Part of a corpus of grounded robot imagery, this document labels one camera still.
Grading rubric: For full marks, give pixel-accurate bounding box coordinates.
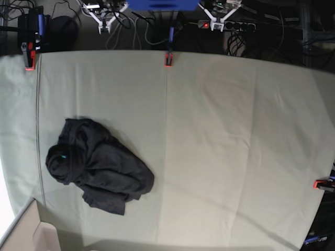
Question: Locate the middle red black clamp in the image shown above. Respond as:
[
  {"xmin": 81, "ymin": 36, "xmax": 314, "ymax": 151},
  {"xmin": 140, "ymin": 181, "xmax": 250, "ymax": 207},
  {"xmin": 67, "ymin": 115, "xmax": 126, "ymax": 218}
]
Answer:
[{"xmin": 164, "ymin": 52, "xmax": 173, "ymax": 67}]

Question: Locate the black round bag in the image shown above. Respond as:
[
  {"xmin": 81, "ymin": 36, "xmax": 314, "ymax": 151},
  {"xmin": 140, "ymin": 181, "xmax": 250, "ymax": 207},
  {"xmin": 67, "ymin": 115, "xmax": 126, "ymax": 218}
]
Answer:
[{"xmin": 48, "ymin": 16, "xmax": 79, "ymax": 52}]

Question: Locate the black equipment box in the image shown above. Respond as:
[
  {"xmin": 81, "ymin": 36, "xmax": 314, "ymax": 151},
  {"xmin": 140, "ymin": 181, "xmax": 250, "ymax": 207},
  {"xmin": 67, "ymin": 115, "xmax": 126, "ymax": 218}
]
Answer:
[{"xmin": 300, "ymin": 192, "xmax": 334, "ymax": 251}]

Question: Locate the white cable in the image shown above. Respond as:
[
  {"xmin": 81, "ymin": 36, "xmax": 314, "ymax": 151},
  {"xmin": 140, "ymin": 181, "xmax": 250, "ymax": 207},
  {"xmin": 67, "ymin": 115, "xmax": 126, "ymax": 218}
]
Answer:
[{"xmin": 105, "ymin": 15, "xmax": 168, "ymax": 50}]

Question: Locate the left red black clamp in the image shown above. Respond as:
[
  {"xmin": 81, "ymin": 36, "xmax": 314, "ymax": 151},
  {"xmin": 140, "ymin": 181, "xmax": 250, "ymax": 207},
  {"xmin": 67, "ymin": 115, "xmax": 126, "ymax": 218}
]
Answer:
[{"xmin": 21, "ymin": 42, "xmax": 36, "ymax": 71}]

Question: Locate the cardboard box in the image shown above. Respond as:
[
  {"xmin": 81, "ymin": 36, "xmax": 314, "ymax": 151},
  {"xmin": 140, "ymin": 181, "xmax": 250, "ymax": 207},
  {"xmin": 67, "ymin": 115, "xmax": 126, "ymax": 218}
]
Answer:
[{"xmin": 1, "ymin": 198, "xmax": 61, "ymax": 251}]

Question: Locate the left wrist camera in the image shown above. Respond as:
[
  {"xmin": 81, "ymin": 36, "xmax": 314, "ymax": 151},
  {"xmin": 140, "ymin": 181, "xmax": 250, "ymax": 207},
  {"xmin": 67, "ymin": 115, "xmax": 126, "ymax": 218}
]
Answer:
[{"xmin": 210, "ymin": 21, "xmax": 225, "ymax": 32}]

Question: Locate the black power strip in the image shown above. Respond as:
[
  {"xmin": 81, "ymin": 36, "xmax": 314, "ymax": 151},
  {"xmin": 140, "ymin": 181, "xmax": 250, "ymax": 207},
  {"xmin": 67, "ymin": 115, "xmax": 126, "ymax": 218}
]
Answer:
[{"xmin": 197, "ymin": 20, "xmax": 257, "ymax": 32}]

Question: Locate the right red black clamp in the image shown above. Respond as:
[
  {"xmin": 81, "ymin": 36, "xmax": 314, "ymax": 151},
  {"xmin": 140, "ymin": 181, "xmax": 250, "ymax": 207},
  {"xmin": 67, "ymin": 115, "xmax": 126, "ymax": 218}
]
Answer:
[{"xmin": 314, "ymin": 180, "xmax": 334, "ymax": 192}]

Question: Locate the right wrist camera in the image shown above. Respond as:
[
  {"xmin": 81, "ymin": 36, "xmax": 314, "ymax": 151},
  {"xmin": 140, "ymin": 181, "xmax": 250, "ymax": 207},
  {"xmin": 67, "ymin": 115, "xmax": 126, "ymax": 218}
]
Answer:
[{"xmin": 98, "ymin": 24, "xmax": 110, "ymax": 35}]

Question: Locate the black t-shirt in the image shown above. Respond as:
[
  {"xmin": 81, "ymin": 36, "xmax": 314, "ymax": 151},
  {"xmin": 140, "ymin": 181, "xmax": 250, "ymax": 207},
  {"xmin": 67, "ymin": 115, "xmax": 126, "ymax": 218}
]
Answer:
[{"xmin": 46, "ymin": 119, "xmax": 154, "ymax": 215}]

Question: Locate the blue box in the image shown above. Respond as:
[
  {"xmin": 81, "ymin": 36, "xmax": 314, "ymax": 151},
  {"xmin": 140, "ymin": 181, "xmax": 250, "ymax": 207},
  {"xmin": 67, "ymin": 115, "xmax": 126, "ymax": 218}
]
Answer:
[{"xmin": 127, "ymin": 0, "xmax": 199, "ymax": 11}]

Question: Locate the red black clamp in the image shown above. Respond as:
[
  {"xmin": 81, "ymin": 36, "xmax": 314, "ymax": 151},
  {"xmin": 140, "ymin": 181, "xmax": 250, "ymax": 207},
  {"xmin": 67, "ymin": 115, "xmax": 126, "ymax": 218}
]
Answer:
[
  {"xmin": 314, "ymin": 180, "xmax": 334, "ymax": 192},
  {"xmin": 21, "ymin": 42, "xmax": 36, "ymax": 71},
  {"xmin": 164, "ymin": 52, "xmax": 173, "ymax": 67}
]

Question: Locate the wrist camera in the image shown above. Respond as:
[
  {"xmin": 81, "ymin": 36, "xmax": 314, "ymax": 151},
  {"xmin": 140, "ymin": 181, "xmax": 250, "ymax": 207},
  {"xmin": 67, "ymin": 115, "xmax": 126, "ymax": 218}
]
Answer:
[
  {"xmin": 210, "ymin": 21, "xmax": 225, "ymax": 32},
  {"xmin": 98, "ymin": 24, "xmax": 110, "ymax": 35}
]

